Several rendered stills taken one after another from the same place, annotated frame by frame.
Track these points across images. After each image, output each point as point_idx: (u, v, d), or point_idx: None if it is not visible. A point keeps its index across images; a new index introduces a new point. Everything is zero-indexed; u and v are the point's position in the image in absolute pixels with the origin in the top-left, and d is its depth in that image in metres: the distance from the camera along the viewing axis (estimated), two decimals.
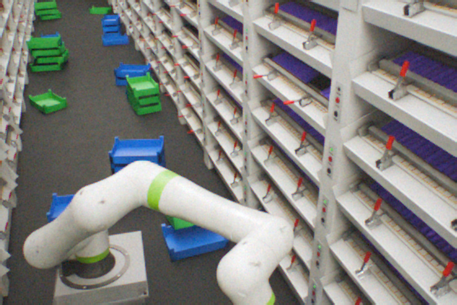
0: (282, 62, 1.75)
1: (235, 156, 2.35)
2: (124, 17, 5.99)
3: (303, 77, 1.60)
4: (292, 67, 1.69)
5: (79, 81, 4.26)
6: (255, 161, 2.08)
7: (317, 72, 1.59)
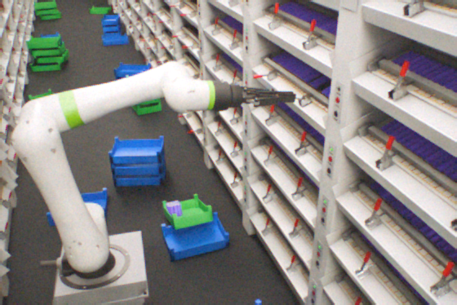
0: (282, 62, 1.75)
1: (235, 156, 2.35)
2: (124, 17, 5.99)
3: (303, 77, 1.60)
4: (293, 67, 1.69)
5: (79, 81, 4.26)
6: (255, 161, 2.08)
7: (317, 72, 1.59)
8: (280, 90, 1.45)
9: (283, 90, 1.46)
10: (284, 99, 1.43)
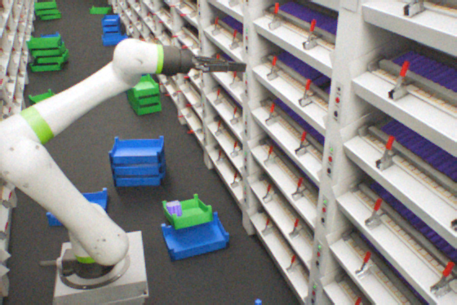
0: (286, 60, 1.75)
1: (235, 156, 2.35)
2: (124, 17, 5.99)
3: (307, 75, 1.60)
4: (295, 65, 1.69)
5: (79, 81, 4.26)
6: (255, 161, 2.08)
7: None
8: (232, 61, 1.47)
9: (236, 61, 1.48)
10: (234, 68, 1.46)
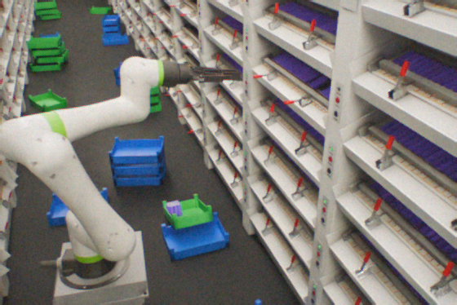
0: (282, 62, 1.75)
1: (235, 156, 2.35)
2: (124, 17, 5.99)
3: (303, 77, 1.60)
4: (292, 67, 1.69)
5: (79, 81, 4.26)
6: (255, 161, 2.08)
7: (317, 72, 1.59)
8: (224, 68, 1.65)
9: (228, 68, 1.65)
10: (228, 77, 1.61)
